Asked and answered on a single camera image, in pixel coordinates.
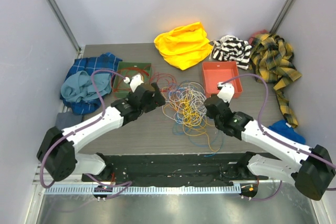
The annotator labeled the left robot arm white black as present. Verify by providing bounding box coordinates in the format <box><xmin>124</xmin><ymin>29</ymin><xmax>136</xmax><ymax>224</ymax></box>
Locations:
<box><xmin>37</xmin><ymin>82</ymin><xmax>165</xmax><ymax>182</ymax></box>

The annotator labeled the white cable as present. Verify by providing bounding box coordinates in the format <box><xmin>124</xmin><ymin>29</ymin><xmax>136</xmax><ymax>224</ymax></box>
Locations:
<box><xmin>162</xmin><ymin>82</ymin><xmax>207</xmax><ymax>127</ymax></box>

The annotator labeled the blue plaid cloth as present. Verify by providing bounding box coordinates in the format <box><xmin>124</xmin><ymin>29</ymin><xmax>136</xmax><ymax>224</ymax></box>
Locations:
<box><xmin>60</xmin><ymin>52</ymin><xmax>122</xmax><ymax>115</ymax></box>

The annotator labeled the orange-red plastic tray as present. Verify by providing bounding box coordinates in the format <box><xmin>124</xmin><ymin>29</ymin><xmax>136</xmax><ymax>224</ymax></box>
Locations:
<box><xmin>202</xmin><ymin>61</ymin><xmax>239</xmax><ymax>98</ymax></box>

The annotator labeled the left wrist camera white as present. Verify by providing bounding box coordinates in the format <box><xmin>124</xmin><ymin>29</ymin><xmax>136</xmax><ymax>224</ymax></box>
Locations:
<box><xmin>123</xmin><ymin>73</ymin><xmax>144</xmax><ymax>92</ymax></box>

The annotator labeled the red cable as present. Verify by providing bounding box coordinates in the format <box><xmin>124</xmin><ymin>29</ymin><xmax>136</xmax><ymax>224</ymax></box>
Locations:
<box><xmin>151</xmin><ymin>70</ymin><xmax>178</xmax><ymax>96</ymax></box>
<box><xmin>111</xmin><ymin>65</ymin><xmax>152</xmax><ymax>93</ymax></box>

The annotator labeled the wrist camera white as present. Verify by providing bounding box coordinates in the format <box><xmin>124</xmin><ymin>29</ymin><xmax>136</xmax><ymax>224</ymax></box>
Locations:
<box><xmin>123</xmin><ymin>73</ymin><xmax>144</xmax><ymax>92</ymax></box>
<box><xmin>217</xmin><ymin>82</ymin><xmax>235</xmax><ymax>103</ymax></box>

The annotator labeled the white slotted cable duct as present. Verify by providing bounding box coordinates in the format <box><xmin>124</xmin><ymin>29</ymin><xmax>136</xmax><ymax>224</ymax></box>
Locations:
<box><xmin>44</xmin><ymin>184</ymin><xmax>241</xmax><ymax>195</ymax></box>

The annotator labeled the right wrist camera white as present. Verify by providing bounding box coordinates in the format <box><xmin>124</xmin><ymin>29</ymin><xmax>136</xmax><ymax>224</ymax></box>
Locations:
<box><xmin>217</xmin><ymin>82</ymin><xmax>235</xmax><ymax>103</ymax></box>

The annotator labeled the green plastic tray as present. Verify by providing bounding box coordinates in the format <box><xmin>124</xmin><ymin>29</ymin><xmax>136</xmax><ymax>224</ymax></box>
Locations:
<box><xmin>112</xmin><ymin>61</ymin><xmax>152</xmax><ymax>99</ymax></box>

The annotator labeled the grey folded cloth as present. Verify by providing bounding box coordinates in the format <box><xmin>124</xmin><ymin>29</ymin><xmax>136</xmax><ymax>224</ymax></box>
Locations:
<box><xmin>55</xmin><ymin>111</ymin><xmax>83</xmax><ymax>130</ymax></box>

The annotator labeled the pink cloth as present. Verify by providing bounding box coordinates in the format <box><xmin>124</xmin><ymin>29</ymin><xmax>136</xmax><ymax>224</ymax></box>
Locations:
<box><xmin>248</xmin><ymin>29</ymin><xmax>268</xmax><ymax>45</ymax></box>

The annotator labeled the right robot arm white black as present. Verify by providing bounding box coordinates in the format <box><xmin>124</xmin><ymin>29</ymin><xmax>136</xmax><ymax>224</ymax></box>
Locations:
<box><xmin>204</xmin><ymin>95</ymin><xmax>335</xmax><ymax>201</ymax></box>

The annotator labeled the light blue cloth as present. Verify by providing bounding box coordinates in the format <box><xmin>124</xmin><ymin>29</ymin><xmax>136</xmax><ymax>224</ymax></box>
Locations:
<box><xmin>60</xmin><ymin>70</ymin><xmax>111</xmax><ymax>103</ymax></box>

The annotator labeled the black white striped cloth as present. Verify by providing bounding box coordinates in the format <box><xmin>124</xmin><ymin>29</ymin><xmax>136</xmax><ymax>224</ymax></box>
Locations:
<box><xmin>209</xmin><ymin>35</ymin><xmax>252</xmax><ymax>70</ymax></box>

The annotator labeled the bright blue cloth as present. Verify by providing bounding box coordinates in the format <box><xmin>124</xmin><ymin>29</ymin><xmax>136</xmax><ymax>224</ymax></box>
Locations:
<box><xmin>268</xmin><ymin>120</ymin><xmax>306</xmax><ymax>144</ymax></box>

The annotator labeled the yellow black plaid cloth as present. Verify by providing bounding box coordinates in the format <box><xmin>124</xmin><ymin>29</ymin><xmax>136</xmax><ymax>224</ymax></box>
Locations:
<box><xmin>249</xmin><ymin>33</ymin><xmax>302</xmax><ymax>128</ymax></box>

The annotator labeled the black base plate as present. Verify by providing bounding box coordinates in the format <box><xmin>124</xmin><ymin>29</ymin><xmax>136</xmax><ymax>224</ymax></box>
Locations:
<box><xmin>94</xmin><ymin>153</ymin><xmax>257</xmax><ymax>187</ymax></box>

